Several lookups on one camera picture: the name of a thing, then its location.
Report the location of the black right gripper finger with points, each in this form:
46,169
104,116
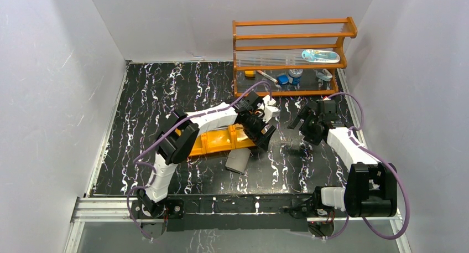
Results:
313,130
303,114

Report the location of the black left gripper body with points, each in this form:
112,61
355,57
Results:
262,133

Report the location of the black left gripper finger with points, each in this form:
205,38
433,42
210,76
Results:
263,137
252,127

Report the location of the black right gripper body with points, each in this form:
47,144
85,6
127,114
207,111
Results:
309,125

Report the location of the yellow three-compartment organizer tray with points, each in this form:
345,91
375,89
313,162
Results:
223,139

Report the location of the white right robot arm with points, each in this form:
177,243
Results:
371,187

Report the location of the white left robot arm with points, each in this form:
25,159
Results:
178,134

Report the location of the green and white box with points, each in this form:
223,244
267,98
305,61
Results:
270,109

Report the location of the white jar blue label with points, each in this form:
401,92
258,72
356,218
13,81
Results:
294,76

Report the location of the small blue box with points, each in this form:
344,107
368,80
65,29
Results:
282,79

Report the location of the small yellow block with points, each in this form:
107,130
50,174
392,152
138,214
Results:
250,74

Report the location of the white marker pen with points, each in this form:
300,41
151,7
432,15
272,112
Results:
267,76

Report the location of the teal blister pack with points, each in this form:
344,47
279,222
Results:
320,56

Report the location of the orange wooden shelf rack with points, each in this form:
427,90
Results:
275,46

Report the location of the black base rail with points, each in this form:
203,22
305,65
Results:
294,212

